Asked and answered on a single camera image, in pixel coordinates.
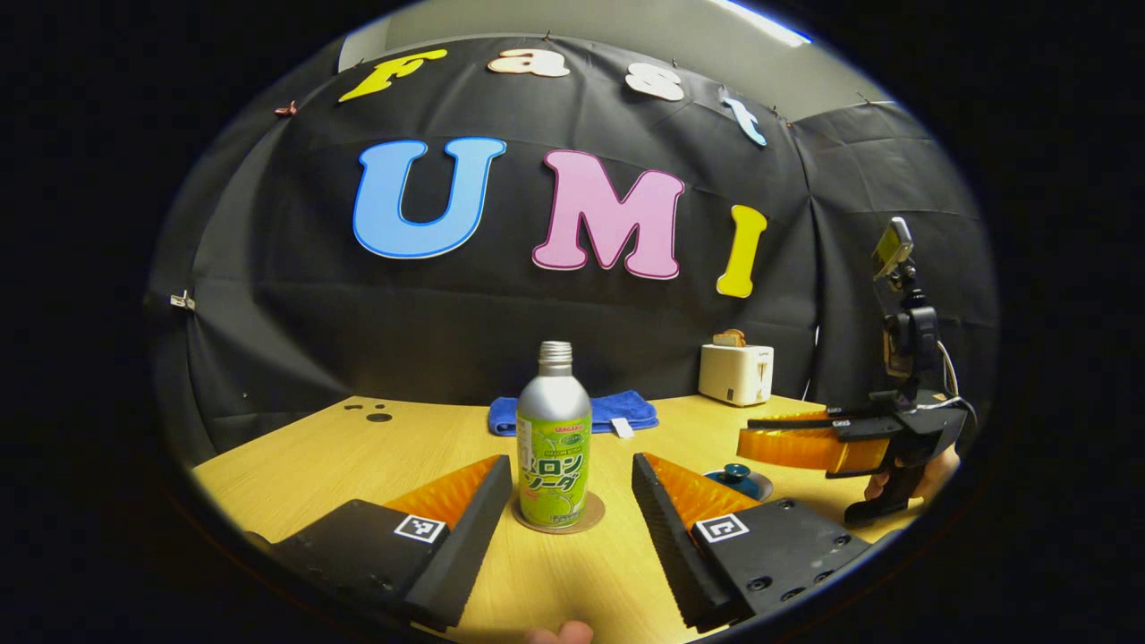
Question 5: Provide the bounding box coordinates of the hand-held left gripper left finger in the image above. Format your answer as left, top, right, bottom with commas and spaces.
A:
268, 454, 513, 631

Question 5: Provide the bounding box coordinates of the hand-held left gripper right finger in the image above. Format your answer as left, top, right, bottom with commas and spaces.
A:
632, 452, 870, 631

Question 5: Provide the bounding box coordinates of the blue white-rimmed teacup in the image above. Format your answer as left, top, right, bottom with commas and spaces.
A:
704, 462, 774, 503

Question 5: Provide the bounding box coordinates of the round brown coaster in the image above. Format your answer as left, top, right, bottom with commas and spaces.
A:
511, 489, 607, 537

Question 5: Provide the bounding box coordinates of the silver green-label water bottle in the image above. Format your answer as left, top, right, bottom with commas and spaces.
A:
515, 341, 593, 530

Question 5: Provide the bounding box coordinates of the white toaster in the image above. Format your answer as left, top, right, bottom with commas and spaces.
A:
698, 343, 776, 408

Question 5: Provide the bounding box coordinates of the blue folded towel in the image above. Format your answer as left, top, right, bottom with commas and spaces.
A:
488, 389, 660, 439

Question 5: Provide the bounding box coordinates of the black backdrop cloth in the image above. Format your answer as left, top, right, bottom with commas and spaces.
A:
143, 34, 998, 466

